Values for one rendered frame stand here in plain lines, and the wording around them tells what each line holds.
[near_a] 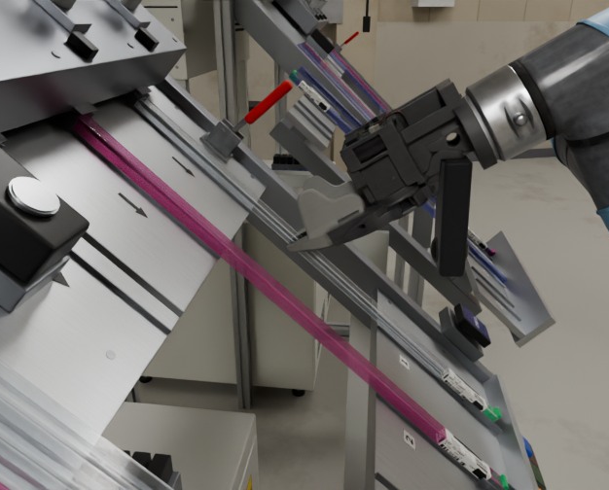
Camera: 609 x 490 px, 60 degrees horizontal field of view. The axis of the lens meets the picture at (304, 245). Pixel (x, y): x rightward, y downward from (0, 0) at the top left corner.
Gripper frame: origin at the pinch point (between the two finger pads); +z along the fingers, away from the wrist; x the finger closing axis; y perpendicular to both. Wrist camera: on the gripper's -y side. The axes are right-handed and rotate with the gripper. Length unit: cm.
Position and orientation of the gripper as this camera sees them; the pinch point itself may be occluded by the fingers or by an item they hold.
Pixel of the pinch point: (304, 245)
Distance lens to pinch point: 54.7
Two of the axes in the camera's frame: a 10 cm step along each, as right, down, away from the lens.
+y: -5.2, -8.1, -2.8
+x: -1.3, 4.0, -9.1
